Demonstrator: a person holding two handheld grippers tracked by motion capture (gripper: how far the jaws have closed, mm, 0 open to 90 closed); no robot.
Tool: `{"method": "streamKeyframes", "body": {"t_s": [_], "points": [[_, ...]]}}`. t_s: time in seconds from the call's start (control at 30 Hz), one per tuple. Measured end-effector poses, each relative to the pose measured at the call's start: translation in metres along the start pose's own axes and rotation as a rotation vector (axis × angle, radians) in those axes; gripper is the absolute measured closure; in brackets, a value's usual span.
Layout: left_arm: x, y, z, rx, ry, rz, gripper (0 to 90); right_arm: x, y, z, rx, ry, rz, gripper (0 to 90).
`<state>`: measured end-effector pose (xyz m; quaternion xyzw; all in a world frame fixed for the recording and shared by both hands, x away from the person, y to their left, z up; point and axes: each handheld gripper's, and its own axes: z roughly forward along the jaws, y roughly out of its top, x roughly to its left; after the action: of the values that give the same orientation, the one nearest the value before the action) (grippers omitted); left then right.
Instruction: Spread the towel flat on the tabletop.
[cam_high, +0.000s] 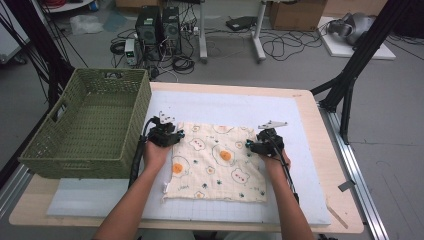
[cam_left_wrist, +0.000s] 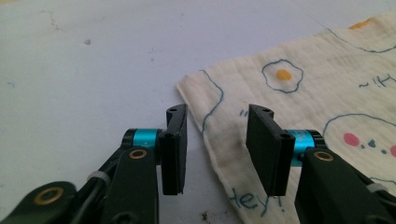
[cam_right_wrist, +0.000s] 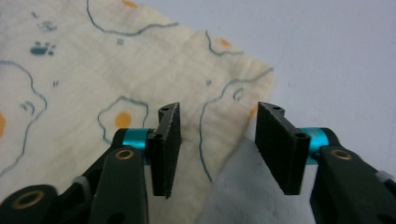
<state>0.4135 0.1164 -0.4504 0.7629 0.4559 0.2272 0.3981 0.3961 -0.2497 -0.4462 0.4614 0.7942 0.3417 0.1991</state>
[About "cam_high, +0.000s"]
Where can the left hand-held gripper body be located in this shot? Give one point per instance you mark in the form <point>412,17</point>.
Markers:
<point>163,131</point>

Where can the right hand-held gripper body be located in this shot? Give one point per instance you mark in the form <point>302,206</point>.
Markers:
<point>270,141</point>

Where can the cream printed cloth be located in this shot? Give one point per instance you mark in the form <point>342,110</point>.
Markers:
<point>216,166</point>

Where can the green woven basket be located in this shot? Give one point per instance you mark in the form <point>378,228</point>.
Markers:
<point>83,133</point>

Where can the person's right hand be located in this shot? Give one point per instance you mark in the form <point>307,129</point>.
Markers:
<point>276,165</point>

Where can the person's left hand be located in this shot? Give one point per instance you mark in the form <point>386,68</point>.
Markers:
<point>156,156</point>

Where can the white grid mat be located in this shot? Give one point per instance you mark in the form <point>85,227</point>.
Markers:
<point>230,106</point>

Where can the white power supply unit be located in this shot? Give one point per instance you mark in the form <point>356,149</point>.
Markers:
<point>130,51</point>

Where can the grey tape piece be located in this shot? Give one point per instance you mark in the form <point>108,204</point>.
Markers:
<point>346,185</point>

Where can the white desk leg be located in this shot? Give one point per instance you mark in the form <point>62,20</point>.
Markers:
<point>258,36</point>
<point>202,36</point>

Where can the black computer tower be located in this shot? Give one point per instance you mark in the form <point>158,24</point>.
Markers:
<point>171,30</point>
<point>148,31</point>

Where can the thin wooden stick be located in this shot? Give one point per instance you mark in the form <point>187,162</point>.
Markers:
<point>338,217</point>

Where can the white floor board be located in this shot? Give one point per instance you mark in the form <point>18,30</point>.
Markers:
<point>340,50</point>

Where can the black flat device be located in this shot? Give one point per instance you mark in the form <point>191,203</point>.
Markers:
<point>240,22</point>

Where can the black metal tripod stand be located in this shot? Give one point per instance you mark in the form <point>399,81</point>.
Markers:
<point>360,56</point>

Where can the brown cardboard box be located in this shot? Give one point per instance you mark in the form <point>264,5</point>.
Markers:
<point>296,15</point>

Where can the clear plastic bag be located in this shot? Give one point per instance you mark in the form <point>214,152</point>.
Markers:
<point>85,24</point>

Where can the grey headset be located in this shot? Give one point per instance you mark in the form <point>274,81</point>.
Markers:
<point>355,26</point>

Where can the aluminium rail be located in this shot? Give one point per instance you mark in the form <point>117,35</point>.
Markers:
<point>13,190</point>
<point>356,173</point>

